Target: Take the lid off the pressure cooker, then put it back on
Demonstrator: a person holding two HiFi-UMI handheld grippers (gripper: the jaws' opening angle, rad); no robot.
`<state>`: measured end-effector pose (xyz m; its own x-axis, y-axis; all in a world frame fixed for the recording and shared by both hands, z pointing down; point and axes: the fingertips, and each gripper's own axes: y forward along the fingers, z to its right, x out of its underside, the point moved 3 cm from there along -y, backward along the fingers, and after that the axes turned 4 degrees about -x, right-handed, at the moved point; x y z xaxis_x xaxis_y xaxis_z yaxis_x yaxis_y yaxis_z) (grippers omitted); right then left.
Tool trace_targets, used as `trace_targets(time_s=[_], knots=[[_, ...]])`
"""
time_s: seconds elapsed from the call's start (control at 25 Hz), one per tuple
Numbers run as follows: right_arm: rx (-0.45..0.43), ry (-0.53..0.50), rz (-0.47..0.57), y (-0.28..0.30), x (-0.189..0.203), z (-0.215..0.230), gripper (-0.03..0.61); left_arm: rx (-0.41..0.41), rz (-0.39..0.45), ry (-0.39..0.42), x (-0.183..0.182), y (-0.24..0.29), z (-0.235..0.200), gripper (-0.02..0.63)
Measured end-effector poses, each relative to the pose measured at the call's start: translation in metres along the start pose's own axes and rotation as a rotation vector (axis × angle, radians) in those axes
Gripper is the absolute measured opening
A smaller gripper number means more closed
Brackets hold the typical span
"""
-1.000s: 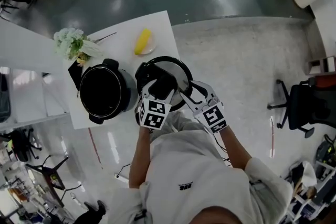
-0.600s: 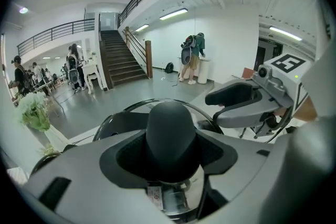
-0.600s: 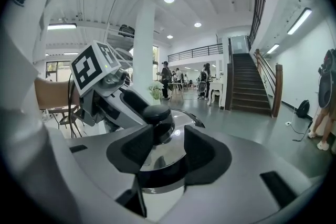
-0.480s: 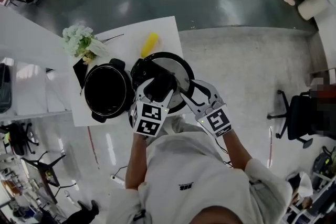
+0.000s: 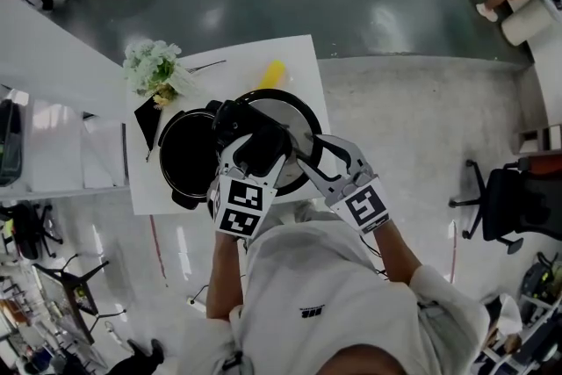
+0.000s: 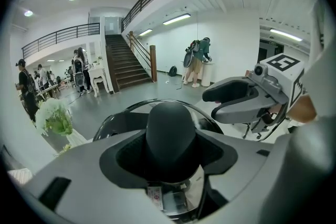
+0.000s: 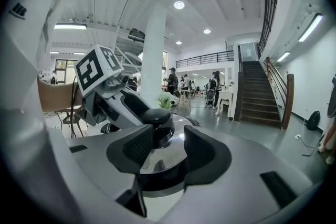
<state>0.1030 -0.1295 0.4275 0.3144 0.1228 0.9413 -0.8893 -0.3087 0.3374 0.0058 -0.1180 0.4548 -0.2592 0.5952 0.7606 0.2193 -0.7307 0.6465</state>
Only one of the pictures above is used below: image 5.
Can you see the black shoe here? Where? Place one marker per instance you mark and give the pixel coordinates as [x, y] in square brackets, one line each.
[149, 355]

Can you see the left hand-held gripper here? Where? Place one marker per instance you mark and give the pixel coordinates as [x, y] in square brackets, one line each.
[239, 206]

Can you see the person's white shirt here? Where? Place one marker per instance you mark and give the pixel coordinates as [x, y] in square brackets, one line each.
[316, 285]

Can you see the black office chair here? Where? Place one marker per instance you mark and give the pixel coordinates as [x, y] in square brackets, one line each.
[505, 197]

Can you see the white round stool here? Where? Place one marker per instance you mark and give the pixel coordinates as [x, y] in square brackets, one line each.
[527, 24]

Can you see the white floor socket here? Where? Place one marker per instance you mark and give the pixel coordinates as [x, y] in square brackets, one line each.
[196, 304]

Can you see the yellow plastic object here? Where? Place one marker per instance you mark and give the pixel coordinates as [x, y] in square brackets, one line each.
[273, 74]

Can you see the black pouch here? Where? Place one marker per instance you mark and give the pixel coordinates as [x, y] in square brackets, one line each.
[147, 120]

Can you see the person's left forearm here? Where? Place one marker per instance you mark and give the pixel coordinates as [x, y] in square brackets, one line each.
[224, 272]

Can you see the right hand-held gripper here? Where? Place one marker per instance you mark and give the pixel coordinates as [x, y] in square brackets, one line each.
[362, 202]

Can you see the person's right forearm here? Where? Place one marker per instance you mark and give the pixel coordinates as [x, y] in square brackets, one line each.
[397, 254]

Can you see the black appliance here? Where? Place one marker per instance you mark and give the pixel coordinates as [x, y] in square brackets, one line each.
[9, 140]

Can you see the red floor strip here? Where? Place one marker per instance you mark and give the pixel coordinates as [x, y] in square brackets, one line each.
[158, 246]

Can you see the long white counter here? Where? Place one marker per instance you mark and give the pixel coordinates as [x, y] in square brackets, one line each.
[48, 70]

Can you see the black swivel chair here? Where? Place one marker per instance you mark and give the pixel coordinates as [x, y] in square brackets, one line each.
[26, 230]

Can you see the white flower bouquet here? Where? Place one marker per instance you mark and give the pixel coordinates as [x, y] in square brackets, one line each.
[151, 68]

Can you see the black frame desk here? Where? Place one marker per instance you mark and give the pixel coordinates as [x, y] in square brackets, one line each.
[66, 298]

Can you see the thin black stick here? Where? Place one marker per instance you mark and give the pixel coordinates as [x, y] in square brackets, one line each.
[206, 66]

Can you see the black pressure cooker pot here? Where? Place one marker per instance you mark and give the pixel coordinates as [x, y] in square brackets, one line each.
[189, 156]

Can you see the orange box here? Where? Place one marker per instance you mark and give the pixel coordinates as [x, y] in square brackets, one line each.
[542, 164]

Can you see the black silver pressure cooker lid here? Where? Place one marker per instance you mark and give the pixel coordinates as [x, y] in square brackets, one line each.
[281, 114]

